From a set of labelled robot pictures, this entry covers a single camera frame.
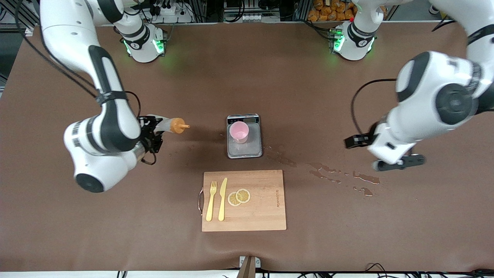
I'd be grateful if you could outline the pink plastic cup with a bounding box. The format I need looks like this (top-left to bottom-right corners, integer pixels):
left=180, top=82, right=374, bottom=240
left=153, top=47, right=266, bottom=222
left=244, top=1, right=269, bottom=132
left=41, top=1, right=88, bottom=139
left=230, top=122, right=249, bottom=144

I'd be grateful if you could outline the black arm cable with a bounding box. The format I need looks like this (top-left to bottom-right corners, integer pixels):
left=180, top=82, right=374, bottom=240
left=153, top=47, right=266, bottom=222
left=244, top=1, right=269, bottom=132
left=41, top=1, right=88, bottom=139
left=350, top=79, right=398, bottom=136
left=15, top=0, right=157, bottom=166

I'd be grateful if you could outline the wooden cutting board with handle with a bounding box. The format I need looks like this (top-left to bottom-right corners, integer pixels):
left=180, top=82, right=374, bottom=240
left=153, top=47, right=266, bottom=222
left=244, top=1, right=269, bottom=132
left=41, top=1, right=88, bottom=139
left=198, top=170, right=287, bottom=232

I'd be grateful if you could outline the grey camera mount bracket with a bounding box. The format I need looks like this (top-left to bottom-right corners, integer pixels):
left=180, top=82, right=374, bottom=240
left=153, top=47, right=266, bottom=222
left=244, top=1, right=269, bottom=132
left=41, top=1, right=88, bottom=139
left=236, top=256, right=262, bottom=278

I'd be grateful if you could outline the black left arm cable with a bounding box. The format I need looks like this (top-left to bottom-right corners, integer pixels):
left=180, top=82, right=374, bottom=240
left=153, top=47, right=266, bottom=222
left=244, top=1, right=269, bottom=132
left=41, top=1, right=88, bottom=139
left=350, top=79, right=398, bottom=136

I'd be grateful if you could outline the black looped cable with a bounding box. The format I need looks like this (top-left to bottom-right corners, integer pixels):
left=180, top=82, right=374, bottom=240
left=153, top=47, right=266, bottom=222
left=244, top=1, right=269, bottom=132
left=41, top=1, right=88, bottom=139
left=364, top=263, right=391, bottom=278

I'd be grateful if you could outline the pile of orange packets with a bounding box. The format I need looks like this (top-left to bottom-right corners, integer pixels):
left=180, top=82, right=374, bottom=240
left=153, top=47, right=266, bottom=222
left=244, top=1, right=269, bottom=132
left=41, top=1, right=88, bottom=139
left=308, top=0, right=359, bottom=22

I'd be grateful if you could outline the silver digital kitchen scale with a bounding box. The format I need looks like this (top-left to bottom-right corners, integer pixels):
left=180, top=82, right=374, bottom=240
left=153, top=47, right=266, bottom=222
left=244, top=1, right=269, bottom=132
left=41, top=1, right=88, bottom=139
left=226, top=114, right=263, bottom=159

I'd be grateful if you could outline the yellow plastic knife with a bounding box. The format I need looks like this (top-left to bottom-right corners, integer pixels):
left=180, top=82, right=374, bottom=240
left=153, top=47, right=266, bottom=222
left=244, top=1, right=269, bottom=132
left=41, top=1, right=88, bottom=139
left=218, top=177, right=228, bottom=222

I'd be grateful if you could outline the yellow plastic fork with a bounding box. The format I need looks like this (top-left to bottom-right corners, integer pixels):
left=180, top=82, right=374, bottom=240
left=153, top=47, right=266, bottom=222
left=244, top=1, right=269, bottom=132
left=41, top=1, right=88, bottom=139
left=206, top=181, right=217, bottom=222

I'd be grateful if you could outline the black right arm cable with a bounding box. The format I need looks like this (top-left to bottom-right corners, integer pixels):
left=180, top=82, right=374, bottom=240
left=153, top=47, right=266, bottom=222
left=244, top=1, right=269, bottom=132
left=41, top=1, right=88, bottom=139
left=15, top=0, right=157, bottom=166

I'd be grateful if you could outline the aluminium frame rail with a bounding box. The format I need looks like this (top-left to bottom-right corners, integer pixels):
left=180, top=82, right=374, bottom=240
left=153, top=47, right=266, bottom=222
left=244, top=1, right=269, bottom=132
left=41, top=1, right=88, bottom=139
left=0, top=0, right=41, bottom=31

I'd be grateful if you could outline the white power strip with plugs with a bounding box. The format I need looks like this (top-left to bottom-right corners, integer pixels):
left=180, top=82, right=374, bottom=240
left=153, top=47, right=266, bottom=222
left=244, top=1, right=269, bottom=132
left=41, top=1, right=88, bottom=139
left=149, top=0, right=195, bottom=24

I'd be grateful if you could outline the translucent sauce bottle orange cap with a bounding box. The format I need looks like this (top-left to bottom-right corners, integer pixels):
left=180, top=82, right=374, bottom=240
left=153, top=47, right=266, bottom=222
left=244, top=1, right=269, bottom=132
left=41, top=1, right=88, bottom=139
left=149, top=115, right=191, bottom=134

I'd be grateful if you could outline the brown table cover mat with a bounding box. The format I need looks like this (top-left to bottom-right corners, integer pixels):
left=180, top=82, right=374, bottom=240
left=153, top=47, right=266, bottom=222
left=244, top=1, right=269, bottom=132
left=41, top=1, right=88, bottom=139
left=0, top=21, right=494, bottom=273

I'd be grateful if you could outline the long white power strip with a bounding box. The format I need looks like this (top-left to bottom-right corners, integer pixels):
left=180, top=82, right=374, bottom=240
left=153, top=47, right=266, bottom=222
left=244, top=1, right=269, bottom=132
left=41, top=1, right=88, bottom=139
left=224, top=12, right=281, bottom=23

